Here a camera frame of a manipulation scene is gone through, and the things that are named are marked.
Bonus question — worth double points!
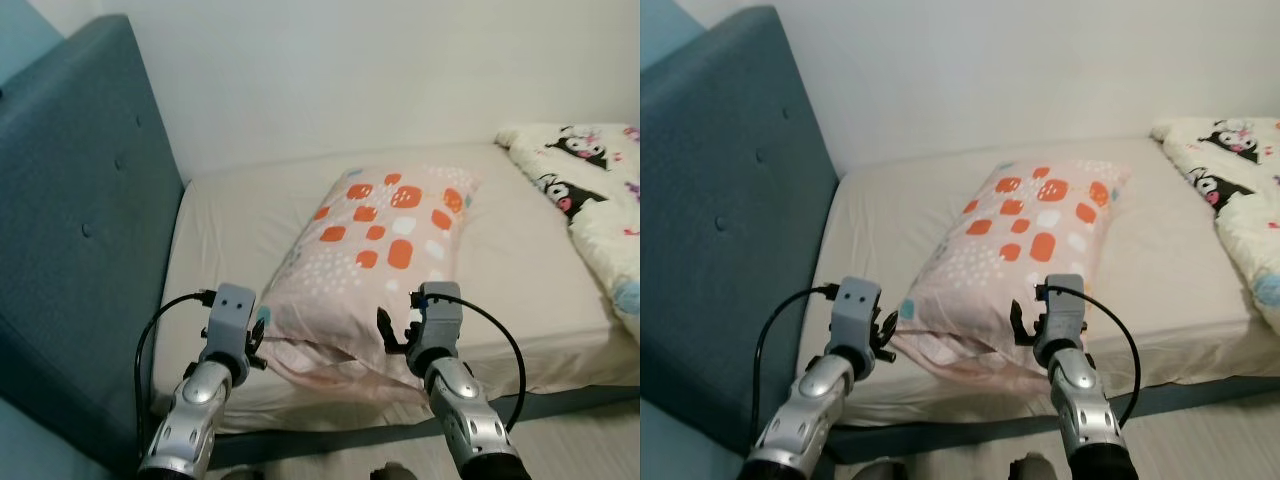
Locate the pink patterned pillow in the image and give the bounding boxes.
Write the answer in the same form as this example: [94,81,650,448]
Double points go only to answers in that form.
[258,165,482,401]
[890,160,1134,393]

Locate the cream cartoon print blanket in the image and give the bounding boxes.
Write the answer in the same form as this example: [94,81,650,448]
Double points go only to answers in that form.
[495,122,641,341]
[1150,117,1280,336]

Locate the beige sheeted mattress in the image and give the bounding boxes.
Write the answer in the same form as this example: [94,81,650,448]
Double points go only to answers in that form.
[795,135,1280,429]
[150,140,641,436]

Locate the blue upholstered headboard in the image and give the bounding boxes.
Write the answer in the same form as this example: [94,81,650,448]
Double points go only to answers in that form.
[0,14,187,477]
[640,5,841,463]

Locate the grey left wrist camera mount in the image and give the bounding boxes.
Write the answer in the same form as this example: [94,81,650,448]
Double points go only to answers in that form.
[832,277,883,353]
[205,284,258,363]

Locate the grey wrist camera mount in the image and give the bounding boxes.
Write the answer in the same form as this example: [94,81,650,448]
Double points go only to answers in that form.
[832,277,883,353]
[205,284,258,363]
[1038,274,1087,359]
[410,282,464,369]

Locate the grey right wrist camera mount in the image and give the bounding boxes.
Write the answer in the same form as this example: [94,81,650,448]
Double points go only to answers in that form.
[1038,274,1087,359]
[410,282,464,369]

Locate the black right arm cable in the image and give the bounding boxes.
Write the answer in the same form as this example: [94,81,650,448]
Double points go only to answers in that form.
[420,293,528,433]
[1040,285,1143,429]

